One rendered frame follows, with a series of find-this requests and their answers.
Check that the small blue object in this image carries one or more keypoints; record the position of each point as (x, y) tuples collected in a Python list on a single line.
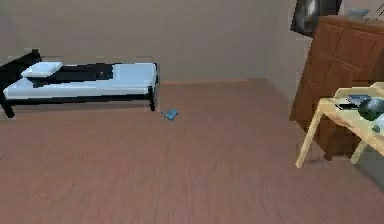
[(170, 114)]

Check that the black bed with pale mattress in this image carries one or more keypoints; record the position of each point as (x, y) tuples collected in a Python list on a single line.
[(100, 85)]

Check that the brown wooden chest of drawers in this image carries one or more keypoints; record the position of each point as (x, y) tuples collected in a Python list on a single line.
[(336, 76)]

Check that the black flat phone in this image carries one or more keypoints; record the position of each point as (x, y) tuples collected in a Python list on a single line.
[(346, 106)]

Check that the pale wooden table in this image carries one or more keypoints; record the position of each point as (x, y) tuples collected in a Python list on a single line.
[(346, 121)]

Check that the white pillow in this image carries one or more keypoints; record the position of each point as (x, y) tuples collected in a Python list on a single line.
[(41, 69)]

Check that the dark flat book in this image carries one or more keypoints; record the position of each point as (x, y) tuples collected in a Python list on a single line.
[(358, 98)]

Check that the dark green round object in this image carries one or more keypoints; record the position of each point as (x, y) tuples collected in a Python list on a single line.
[(371, 108)]

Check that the small grey-green object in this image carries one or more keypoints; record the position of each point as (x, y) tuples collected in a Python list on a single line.
[(377, 128)]

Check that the pale blue bowl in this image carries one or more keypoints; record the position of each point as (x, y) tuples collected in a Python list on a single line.
[(358, 12)]

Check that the black framed wall picture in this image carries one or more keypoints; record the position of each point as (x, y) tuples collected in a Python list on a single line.
[(308, 15)]

